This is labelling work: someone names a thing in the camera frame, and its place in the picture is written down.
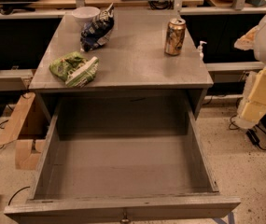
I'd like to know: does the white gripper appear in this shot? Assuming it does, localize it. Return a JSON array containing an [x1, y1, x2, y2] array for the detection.
[[235, 67, 266, 129]]

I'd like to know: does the green jalapeno chip bag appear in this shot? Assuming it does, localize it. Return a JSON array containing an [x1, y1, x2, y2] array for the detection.
[[49, 51, 99, 88]]

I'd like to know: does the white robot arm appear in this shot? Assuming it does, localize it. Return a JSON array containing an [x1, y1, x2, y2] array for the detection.
[[234, 15, 266, 129]]

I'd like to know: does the open grey top drawer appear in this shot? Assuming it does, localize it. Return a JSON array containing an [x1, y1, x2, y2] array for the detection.
[[5, 93, 240, 224]]

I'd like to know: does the dark blue chip bag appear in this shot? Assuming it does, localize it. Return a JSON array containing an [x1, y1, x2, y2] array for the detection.
[[80, 4, 115, 52]]

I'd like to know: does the brass drawer knob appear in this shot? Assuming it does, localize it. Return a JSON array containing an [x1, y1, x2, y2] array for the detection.
[[119, 212, 131, 224]]

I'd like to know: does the white pump bottle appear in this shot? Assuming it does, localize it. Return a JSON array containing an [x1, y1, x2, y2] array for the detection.
[[197, 41, 207, 61]]

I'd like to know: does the gold soda can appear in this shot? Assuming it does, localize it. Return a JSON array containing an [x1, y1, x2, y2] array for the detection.
[[164, 18, 186, 55]]

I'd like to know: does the grey cabinet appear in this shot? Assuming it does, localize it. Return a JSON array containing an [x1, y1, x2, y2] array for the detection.
[[30, 8, 213, 118]]

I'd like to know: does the white bowl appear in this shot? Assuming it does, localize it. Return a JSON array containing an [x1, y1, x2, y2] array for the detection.
[[72, 7, 100, 26]]

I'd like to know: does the cardboard box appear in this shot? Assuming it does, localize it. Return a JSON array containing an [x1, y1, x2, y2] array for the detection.
[[0, 92, 48, 170]]

